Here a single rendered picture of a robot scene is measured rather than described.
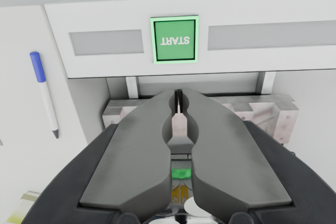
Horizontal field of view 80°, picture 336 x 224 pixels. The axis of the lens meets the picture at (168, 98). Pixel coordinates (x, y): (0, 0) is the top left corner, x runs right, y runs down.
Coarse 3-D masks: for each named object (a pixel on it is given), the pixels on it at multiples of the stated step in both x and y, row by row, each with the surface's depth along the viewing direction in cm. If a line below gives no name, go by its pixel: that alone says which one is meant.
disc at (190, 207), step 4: (192, 196) 51; (188, 200) 52; (192, 200) 52; (184, 204) 53; (188, 204) 53; (192, 204) 53; (184, 208) 54; (188, 208) 54; (192, 208) 54; (196, 208) 53; (200, 208) 53; (188, 212) 55; (192, 212) 54; (196, 212) 54; (200, 212) 54; (204, 212) 54; (200, 216) 55; (204, 216) 55
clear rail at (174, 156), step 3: (171, 153) 44; (174, 153) 44; (177, 153) 44; (180, 153) 44; (183, 153) 44; (186, 153) 44; (189, 153) 44; (171, 156) 44; (174, 156) 44; (177, 156) 43; (180, 156) 43; (183, 156) 43; (186, 156) 43; (189, 156) 43; (171, 159) 44; (174, 159) 44; (177, 159) 44; (180, 159) 44; (183, 159) 44; (186, 159) 44; (189, 159) 44
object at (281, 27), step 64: (64, 0) 26; (128, 0) 23; (192, 0) 22; (256, 0) 22; (320, 0) 22; (64, 64) 27; (128, 64) 27; (192, 64) 26; (256, 64) 26; (320, 64) 26
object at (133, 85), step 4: (132, 76) 40; (136, 76) 41; (128, 80) 40; (132, 80) 40; (136, 80) 41; (128, 84) 40; (132, 84) 40; (136, 84) 41; (128, 88) 41; (132, 88) 41; (136, 88) 41; (128, 92) 41; (132, 92) 41; (136, 92) 41; (132, 96) 42; (136, 96) 42; (140, 96) 45
